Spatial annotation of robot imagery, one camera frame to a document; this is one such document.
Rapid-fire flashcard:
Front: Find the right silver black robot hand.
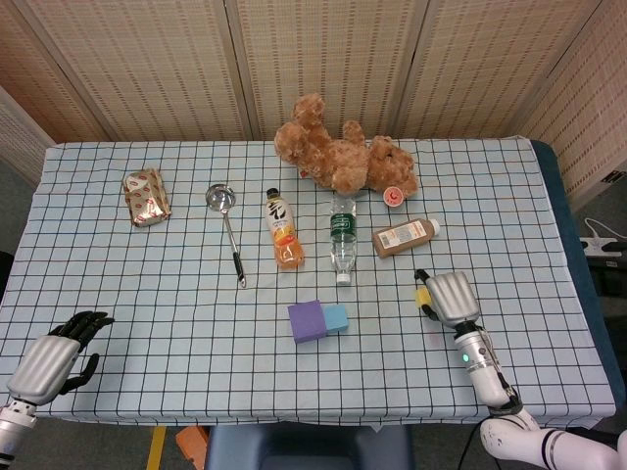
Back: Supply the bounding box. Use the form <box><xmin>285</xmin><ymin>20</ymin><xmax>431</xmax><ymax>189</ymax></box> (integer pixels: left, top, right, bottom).
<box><xmin>413</xmin><ymin>268</ymin><xmax>482</xmax><ymax>328</ymax></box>

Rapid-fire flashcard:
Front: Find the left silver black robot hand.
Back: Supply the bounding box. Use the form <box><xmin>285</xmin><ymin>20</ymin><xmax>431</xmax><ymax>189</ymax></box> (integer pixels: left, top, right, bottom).
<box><xmin>5</xmin><ymin>309</ymin><xmax>116</xmax><ymax>406</ymax></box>

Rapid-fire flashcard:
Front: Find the blue foam block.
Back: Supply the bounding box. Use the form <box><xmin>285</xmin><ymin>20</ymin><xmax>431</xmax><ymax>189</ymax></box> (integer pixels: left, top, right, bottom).
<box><xmin>321</xmin><ymin>303</ymin><xmax>350</xmax><ymax>337</ymax></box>

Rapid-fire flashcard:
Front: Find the large purple foam cube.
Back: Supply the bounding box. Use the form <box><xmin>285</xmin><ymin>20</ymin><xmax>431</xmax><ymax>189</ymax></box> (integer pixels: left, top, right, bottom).
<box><xmin>287</xmin><ymin>299</ymin><xmax>327</xmax><ymax>346</ymax></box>

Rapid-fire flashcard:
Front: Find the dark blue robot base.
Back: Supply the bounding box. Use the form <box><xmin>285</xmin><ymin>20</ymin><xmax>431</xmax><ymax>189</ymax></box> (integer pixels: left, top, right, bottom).
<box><xmin>204</xmin><ymin>423</ymin><xmax>415</xmax><ymax>470</ymax></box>

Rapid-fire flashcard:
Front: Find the brown drink bottle white cap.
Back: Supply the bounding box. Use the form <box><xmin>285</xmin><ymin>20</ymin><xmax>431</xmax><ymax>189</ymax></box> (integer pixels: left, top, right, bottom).
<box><xmin>371</xmin><ymin>217</ymin><xmax>441</xmax><ymax>259</ymax></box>

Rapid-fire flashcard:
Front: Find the clear water bottle green label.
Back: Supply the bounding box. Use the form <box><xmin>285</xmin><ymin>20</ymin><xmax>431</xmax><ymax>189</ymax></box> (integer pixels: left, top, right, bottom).
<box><xmin>329</xmin><ymin>197</ymin><xmax>360</xmax><ymax>286</ymax></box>

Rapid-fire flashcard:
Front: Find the dark blue table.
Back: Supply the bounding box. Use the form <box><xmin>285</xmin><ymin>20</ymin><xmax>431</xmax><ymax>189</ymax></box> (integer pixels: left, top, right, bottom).
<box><xmin>531</xmin><ymin>140</ymin><xmax>606</xmax><ymax>432</ymax></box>

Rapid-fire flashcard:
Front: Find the light blue checkered tablecloth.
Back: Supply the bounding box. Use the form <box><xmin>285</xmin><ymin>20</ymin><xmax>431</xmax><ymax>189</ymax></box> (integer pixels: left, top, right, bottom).
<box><xmin>0</xmin><ymin>138</ymin><xmax>617</xmax><ymax>428</ymax></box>

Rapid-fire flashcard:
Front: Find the white power strip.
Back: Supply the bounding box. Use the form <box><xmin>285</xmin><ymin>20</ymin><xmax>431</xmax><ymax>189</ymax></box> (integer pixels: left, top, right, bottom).
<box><xmin>579</xmin><ymin>236</ymin><xmax>627</xmax><ymax>256</ymax></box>

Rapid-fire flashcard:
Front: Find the orange object on floor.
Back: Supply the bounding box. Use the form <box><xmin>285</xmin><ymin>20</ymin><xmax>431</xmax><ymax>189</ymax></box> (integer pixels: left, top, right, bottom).
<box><xmin>175</xmin><ymin>425</ymin><xmax>210</xmax><ymax>464</ymax></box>

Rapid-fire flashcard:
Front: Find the brown plush teddy bear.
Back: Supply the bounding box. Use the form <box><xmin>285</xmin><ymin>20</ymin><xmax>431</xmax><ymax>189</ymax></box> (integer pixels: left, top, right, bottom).
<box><xmin>272</xmin><ymin>94</ymin><xmax>420</xmax><ymax>200</ymax></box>

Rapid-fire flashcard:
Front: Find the orange juice bottle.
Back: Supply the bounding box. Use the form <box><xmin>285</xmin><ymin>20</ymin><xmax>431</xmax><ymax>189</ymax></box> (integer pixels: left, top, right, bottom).
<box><xmin>265</xmin><ymin>188</ymin><xmax>306</xmax><ymax>271</ymax></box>

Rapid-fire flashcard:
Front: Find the gold foil snack package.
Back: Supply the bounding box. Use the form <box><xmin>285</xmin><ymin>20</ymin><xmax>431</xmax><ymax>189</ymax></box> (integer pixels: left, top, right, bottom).
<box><xmin>121</xmin><ymin>167</ymin><xmax>172</xmax><ymax>229</ymax></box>

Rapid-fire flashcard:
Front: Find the beige woven folding screen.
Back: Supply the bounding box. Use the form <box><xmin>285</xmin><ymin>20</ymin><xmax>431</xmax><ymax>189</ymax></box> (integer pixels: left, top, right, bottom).
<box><xmin>0</xmin><ymin>0</ymin><xmax>627</xmax><ymax>210</ymax></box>

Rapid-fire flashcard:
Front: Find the white power cable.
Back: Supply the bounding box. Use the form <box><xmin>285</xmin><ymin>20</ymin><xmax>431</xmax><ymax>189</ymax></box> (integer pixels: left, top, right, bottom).
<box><xmin>585</xmin><ymin>217</ymin><xmax>619</xmax><ymax>241</ymax></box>

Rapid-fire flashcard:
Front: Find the steel ladle black handle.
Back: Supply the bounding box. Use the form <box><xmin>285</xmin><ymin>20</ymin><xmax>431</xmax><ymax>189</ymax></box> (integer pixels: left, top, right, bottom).
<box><xmin>205</xmin><ymin>183</ymin><xmax>249</xmax><ymax>290</ymax></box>

